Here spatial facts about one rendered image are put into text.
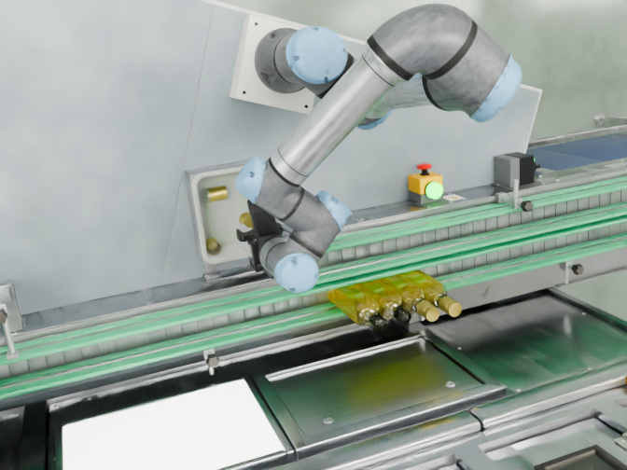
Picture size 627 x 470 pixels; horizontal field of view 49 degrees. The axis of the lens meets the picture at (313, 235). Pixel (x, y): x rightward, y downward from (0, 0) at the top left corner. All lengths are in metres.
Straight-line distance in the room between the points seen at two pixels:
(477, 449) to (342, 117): 0.66
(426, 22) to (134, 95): 0.79
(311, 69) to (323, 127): 0.31
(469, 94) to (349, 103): 0.20
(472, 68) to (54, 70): 0.93
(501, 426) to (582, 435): 0.15
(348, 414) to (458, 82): 0.70
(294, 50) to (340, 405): 0.74
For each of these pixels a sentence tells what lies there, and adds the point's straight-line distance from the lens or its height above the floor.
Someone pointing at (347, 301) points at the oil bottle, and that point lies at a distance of 1.60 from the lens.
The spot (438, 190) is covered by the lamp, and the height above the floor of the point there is 0.85.
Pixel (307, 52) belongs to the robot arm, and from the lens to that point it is 1.46.
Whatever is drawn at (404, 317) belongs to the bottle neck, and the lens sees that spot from 1.55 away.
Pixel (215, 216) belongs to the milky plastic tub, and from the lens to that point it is 1.71.
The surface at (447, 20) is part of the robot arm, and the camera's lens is 1.12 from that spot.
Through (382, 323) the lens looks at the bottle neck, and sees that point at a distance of 1.53.
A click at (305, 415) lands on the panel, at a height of 1.21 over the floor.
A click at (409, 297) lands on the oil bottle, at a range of 1.59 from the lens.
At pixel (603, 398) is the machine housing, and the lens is 1.55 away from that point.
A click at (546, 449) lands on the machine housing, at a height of 1.48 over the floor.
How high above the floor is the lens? 2.40
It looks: 65 degrees down
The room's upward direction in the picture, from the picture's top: 125 degrees clockwise
